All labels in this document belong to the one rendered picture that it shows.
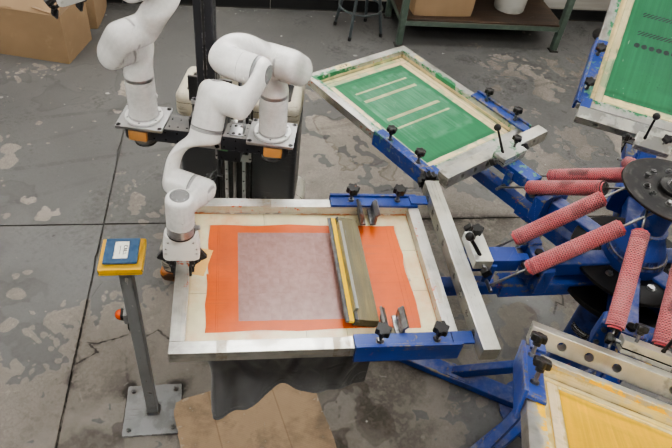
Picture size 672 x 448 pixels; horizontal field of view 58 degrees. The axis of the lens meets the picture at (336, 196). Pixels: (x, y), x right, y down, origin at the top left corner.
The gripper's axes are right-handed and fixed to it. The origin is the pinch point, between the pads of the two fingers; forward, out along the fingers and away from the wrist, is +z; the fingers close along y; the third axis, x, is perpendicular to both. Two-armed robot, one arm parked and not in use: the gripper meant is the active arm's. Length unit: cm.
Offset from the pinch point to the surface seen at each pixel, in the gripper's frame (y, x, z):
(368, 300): -53, 13, -1
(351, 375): -51, 20, 28
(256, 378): -21.8, 21.4, 25.4
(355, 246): -52, -8, -1
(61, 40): 100, -280, 87
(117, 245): 20.3, -13.6, 5.2
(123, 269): 17.7, -5.6, 6.9
